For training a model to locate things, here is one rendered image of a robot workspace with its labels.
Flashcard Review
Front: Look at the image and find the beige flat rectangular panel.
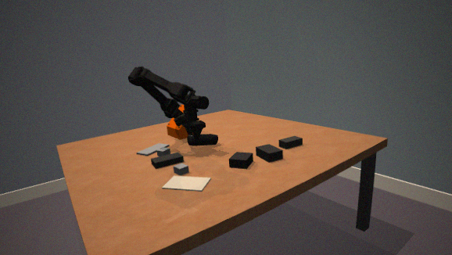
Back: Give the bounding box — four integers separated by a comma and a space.
162, 175, 211, 192

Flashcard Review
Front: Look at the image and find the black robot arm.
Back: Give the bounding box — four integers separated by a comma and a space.
128, 66, 209, 127

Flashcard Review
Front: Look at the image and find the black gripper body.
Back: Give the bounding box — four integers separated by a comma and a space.
183, 108, 206, 130

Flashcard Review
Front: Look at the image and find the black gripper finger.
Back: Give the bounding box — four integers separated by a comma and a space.
182, 124, 193, 135
189, 128, 202, 142

